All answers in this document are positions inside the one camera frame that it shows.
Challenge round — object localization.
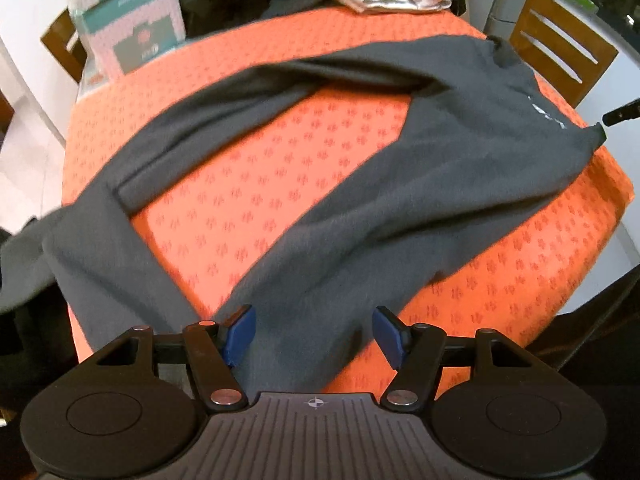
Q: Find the wooden chair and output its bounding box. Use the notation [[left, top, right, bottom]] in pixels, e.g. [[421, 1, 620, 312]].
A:
[[509, 0, 618, 106]]

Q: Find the dark grey sweater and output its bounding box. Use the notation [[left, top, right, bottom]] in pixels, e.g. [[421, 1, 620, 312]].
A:
[[1, 36, 605, 394]]

